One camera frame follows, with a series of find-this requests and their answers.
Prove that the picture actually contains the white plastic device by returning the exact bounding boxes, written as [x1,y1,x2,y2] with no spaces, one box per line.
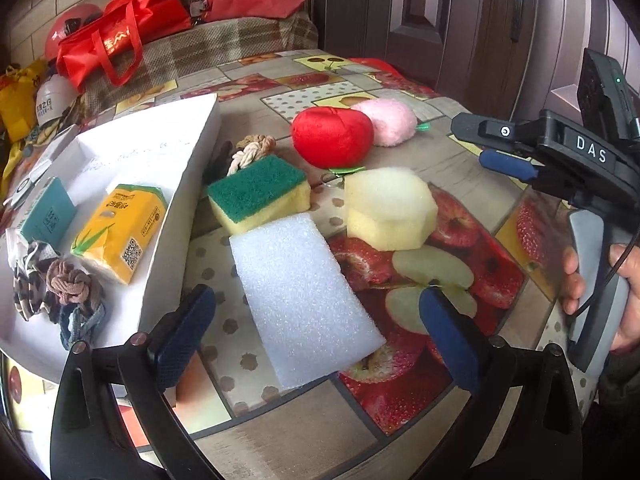
[2,160,53,211]

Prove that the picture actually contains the brown knotted scrunchie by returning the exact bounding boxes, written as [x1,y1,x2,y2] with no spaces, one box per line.
[46,259,93,311]

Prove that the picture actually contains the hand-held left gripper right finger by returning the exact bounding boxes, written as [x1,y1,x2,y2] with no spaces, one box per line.
[419,285,583,480]

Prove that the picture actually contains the black cable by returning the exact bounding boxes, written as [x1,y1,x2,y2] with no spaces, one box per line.
[567,230,640,318]

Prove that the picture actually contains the black white patterned scrunchie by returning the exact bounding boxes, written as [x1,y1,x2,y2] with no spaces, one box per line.
[7,240,58,321]

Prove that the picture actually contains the red helmet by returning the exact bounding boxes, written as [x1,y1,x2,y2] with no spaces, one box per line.
[44,3,108,63]

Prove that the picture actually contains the plaid sofa cover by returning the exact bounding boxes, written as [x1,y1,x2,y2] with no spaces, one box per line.
[75,10,321,121]

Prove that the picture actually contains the teal tissue pack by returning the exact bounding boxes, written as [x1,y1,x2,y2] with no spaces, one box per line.
[20,176,78,251]

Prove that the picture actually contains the red plush apple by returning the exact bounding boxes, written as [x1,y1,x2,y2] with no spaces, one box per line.
[291,106,375,191]

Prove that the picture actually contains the person's dark jacket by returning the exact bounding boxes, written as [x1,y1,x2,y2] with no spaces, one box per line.
[582,345,640,480]

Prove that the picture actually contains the person's right hand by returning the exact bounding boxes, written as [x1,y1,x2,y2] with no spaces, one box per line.
[560,244,640,354]

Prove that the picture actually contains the beige knotted rope toy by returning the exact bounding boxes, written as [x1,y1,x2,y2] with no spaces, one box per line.
[227,134,277,177]

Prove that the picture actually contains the green yellow scouring sponge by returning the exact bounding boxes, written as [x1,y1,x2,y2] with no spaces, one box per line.
[206,155,312,235]

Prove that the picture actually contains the yellow hexagonal sponge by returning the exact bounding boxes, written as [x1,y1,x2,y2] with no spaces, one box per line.
[344,166,438,252]

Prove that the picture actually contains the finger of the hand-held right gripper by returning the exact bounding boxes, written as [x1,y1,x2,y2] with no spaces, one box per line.
[450,111,543,155]
[478,148,541,185]

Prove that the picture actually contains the red tote bag with handles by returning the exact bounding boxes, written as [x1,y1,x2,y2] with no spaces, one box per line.
[56,0,193,93]

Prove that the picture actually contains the yellow bag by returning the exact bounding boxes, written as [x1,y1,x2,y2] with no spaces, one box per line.
[0,57,51,196]

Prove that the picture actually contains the yellow tissue pack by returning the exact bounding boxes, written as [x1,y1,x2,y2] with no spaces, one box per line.
[70,183,168,285]

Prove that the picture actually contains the white jar with label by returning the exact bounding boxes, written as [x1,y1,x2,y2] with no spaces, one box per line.
[35,76,78,128]

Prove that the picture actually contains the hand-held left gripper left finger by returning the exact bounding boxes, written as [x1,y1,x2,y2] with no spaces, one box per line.
[50,284,223,480]

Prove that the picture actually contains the white flat box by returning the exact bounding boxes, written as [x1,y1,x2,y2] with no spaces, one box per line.
[37,125,81,163]

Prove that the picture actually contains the grey panelled door leaf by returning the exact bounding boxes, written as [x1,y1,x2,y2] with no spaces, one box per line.
[307,0,483,68]
[537,0,640,126]

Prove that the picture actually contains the fruit print tablecloth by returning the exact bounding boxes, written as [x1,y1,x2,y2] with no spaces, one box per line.
[0,49,601,480]

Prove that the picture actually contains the blue denim scrunchie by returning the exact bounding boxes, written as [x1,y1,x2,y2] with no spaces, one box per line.
[57,300,107,351]

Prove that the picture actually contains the white foam block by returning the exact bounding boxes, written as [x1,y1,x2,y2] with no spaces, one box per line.
[229,212,387,390]

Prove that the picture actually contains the brown wooden door frame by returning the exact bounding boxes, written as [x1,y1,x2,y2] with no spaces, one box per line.
[475,0,543,111]

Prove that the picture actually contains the white cardboard box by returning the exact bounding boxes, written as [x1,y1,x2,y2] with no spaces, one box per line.
[0,92,223,383]

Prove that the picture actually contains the pink plush peach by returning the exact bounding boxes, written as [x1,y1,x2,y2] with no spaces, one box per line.
[350,98,432,147]

